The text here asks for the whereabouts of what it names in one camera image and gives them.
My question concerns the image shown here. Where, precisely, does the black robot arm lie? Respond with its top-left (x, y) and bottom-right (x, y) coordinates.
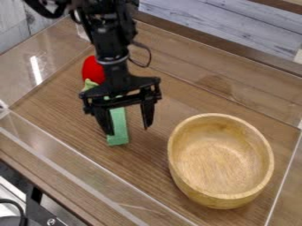
top-left (25, 0), bottom-right (162, 135)

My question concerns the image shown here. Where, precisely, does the brown wooden bowl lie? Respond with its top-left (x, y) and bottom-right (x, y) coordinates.
top-left (168, 113), bottom-right (276, 209)

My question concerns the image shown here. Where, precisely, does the clear acrylic tray wall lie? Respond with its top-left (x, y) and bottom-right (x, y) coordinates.
top-left (0, 101), bottom-right (197, 226)

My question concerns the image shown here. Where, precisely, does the red plush strawberry toy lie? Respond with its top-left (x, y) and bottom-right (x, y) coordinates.
top-left (82, 56), bottom-right (106, 91)

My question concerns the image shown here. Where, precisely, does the green rectangular block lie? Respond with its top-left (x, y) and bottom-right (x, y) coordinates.
top-left (106, 107), bottom-right (129, 146)

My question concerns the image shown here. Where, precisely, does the black cable lower left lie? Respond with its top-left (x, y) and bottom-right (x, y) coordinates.
top-left (0, 199), bottom-right (29, 226)

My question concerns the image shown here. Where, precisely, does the clear acrylic corner bracket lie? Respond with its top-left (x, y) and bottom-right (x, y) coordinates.
top-left (75, 23), bottom-right (90, 41)

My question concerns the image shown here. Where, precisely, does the black table clamp bracket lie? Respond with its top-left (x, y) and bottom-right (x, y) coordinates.
top-left (26, 186), bottom-right (67, 226)

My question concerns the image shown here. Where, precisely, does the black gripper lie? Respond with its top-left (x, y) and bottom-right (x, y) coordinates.
top-left (79, 61), bottom-right (162, 135)

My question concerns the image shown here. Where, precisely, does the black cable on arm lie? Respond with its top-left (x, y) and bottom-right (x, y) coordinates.
top-left (127, 41), bottom-right (154, 69)

